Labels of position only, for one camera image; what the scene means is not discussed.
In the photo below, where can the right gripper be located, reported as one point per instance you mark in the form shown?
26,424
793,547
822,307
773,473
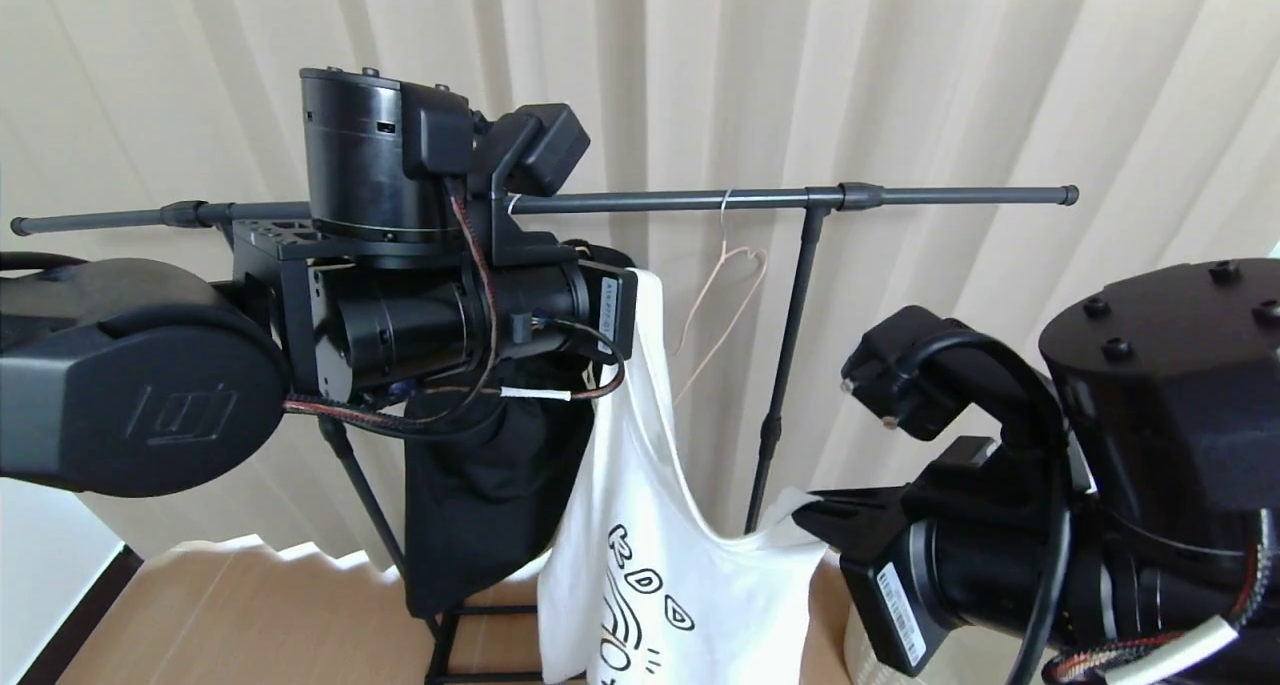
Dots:
980,575

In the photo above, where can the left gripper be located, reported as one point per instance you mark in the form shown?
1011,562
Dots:
420,325

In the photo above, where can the black shorts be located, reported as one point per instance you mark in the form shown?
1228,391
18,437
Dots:
480,505

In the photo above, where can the white garment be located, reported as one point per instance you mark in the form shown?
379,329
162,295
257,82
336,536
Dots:
640,485

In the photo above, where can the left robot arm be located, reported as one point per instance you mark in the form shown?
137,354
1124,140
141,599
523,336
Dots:
130,385

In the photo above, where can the white laundry basket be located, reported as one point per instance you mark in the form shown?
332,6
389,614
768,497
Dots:
960,665

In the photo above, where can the black clothes rack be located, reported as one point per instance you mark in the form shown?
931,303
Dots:
700,201

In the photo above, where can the beige curtain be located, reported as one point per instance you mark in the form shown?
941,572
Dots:
900,85

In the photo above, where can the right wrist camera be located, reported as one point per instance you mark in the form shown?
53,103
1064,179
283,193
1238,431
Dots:
900,375

